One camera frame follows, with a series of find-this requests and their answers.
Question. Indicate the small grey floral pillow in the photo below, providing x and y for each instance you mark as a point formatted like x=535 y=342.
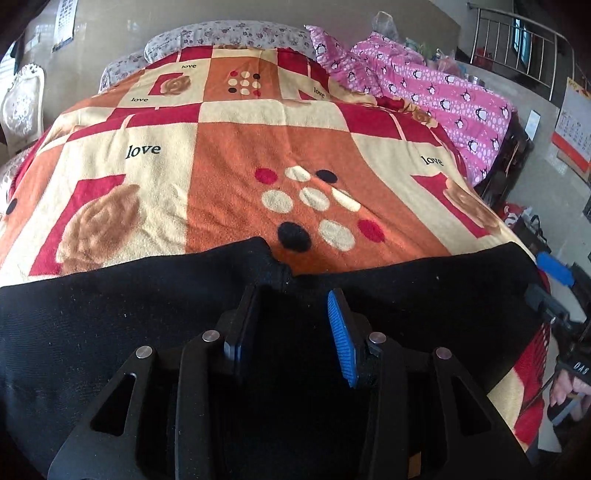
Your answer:
x=122 y=69

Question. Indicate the pink penguin quilt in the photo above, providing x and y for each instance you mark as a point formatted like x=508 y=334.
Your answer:
x=443 y=101

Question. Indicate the hanging wall calendar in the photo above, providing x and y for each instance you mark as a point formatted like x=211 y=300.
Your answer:
x=63 y=25

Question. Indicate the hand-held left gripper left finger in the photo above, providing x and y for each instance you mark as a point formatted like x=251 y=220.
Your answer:
x=240 y=337

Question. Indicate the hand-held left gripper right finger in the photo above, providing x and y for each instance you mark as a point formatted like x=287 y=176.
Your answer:
x=341 y=337

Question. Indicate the red printed bag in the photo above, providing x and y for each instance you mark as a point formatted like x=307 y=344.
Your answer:
x=515 y=214

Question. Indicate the white ornate chair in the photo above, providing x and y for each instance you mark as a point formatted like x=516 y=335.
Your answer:
x=23 y=106

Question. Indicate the clear plastic bag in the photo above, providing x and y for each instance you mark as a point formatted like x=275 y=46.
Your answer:
x=384 y=25
x=445 y=61

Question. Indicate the metal stair railing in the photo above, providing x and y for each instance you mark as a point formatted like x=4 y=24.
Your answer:
x=531 y=32

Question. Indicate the person's right hand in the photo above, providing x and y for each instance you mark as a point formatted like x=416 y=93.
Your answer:
x=565 y=390

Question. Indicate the dark wooden bed frame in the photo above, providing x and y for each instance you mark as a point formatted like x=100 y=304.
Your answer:
x=508 y=157

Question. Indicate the red-edged wall calendar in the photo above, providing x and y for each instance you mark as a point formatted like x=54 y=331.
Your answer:
x=575 y=124

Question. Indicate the printed checkered blanket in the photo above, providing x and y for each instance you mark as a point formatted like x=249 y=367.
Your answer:
x=221 y=152

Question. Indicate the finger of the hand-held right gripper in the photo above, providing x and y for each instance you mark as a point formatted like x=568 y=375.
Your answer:
x=542 y=300
x=554 y=267

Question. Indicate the large grey floral pillow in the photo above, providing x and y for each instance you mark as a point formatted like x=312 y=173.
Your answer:
x=231 y=37

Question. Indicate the pink penguin pillow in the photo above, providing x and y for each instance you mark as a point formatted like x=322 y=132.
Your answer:
x=330 y=53

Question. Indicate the black pants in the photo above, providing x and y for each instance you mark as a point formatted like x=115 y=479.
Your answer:
x=115 y=323

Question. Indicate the metal cup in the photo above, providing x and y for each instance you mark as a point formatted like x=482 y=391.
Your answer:
x=474 y=79

